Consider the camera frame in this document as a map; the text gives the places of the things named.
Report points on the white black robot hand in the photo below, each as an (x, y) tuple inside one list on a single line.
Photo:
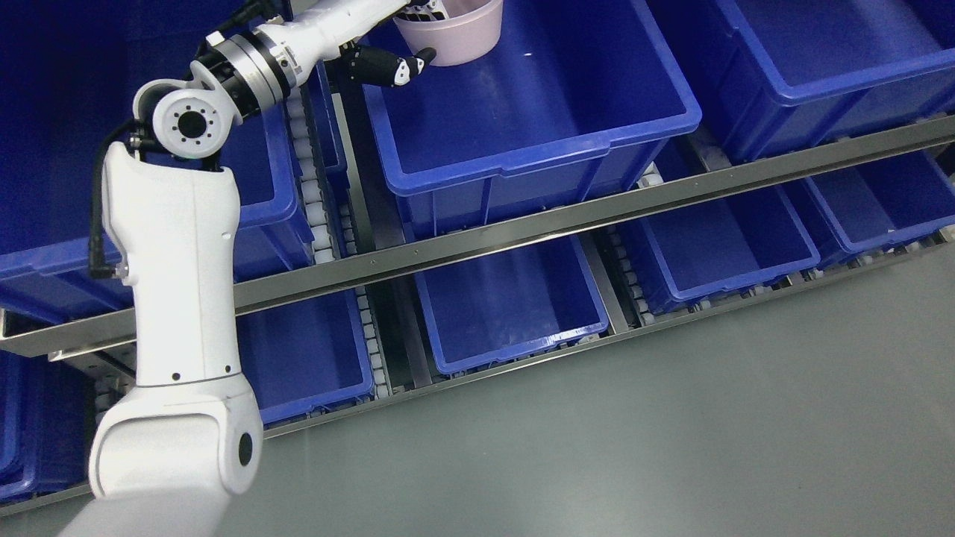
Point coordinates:
[(373, 33)]

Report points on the pink bowl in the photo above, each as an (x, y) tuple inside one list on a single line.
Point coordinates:
[(455, 19), (456, 46)]

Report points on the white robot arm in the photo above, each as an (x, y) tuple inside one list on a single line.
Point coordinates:
[(171, 455)]

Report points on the blue bin upper middle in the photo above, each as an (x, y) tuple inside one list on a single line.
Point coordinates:
[(573, 103)]

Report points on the blue bin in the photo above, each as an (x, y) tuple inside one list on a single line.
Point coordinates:
[(714, 249), (773, 77), (307, 357), (507, 306), (45, 420), (878, 205), (573, 103), (69, 73)]

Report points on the blue bin lower middle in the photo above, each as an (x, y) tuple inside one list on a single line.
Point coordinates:
[(507, 306)]

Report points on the blue bin upper left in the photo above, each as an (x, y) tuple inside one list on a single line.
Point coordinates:
[(69, 73)]

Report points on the blue bin lower left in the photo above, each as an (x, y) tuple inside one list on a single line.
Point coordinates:
[(307, 357)]

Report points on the blue bin upper right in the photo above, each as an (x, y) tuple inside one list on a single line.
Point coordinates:
[(773, 77)]

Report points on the blue bin bottom left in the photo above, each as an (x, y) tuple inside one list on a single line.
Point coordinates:
[(45, 420)]

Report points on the blue bin lower far right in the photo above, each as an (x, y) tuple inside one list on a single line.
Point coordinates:
[(878, 205)]

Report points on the metal shelf rack frame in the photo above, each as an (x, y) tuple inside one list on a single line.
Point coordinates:
[(403, 260)]

